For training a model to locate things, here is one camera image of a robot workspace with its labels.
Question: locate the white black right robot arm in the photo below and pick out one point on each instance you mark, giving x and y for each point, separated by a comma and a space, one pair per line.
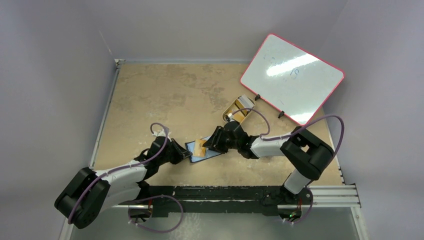
309, 155

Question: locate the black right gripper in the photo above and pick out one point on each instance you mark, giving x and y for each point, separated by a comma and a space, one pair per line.
216, 139

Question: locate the stack of credit cards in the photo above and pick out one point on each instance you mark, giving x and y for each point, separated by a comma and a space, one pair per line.
243, 106

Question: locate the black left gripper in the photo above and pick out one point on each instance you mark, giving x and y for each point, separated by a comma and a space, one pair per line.
180, 153

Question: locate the beige oval plastic tray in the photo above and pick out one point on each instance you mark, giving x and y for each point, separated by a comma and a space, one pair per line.
240, 109

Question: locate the red framed whiteboard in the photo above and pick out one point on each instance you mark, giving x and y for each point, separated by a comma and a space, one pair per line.
291, 79

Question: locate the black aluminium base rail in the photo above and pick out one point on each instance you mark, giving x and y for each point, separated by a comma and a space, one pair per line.
267, 200

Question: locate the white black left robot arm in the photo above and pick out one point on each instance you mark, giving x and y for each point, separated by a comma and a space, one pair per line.
91, 192

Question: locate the navy blue leather card holder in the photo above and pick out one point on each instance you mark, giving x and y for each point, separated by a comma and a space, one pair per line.
209, 153

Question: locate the gold credit card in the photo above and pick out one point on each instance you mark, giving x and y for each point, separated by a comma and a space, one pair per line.
198, 149

